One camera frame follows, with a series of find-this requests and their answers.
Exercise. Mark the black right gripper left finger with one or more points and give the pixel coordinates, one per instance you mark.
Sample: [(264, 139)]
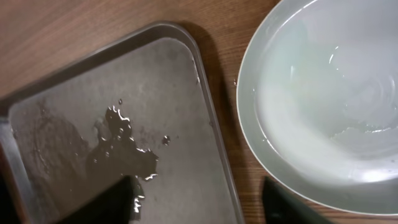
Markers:
[(111, 206)]

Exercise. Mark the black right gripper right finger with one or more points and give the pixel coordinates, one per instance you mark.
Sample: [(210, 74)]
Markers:
[(281, 207)]

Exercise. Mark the large dark serving tray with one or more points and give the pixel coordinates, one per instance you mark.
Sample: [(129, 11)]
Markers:
[(137, 110)]

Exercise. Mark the white plate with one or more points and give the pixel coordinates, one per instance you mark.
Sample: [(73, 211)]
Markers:
[(317, 101)]

